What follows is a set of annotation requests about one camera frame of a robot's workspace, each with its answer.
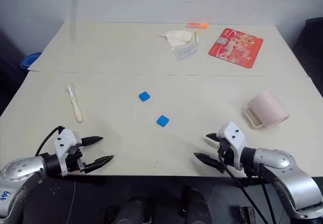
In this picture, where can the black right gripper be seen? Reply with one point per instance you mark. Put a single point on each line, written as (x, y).
(224, 152)

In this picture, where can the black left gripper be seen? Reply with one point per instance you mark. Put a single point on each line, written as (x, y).
(75, 159)

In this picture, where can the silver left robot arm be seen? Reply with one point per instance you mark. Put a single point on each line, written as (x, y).
(22, 169)

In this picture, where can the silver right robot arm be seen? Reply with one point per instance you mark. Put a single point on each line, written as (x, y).
(287, 173)

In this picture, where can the cream toothbrush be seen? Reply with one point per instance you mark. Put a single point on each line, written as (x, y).
(75, 104)

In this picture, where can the blue square block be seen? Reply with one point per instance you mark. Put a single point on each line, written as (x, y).
(144, 96)
(162, 120)

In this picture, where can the pink ribbed cup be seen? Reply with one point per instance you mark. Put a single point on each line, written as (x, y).
(268, 109)

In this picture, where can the clear plastic bag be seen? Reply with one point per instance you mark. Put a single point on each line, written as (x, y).
(185, 52)

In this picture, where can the red printed square mat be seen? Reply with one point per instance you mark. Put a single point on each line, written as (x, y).
(236, 48)

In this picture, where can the blue round basin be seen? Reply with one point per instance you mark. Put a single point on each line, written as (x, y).
(29, 61)

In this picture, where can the small yellow capped tube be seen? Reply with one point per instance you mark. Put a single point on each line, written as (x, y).
(197, 37)

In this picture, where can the orange rectangular box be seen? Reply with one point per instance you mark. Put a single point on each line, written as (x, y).
(197, 25)

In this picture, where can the black chair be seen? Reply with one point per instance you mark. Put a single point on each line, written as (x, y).
(311, 47)

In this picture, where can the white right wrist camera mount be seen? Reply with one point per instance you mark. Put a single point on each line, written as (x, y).
(233, 143)

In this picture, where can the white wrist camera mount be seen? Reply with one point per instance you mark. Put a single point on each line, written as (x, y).
(63, 143)
(233, 143)

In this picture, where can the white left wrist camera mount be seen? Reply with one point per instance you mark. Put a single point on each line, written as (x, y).
(63, 143)

